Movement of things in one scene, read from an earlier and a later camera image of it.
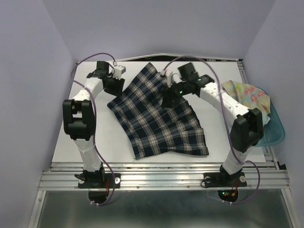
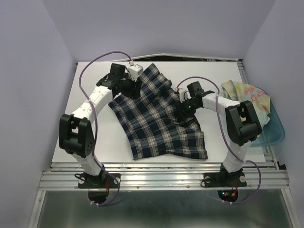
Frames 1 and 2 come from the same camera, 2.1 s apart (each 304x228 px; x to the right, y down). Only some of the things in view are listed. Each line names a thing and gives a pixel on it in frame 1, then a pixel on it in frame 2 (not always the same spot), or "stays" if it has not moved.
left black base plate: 99,181 stays
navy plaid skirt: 147,127 stays
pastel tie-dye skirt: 251,96 stays
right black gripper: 168,97 to 181,116
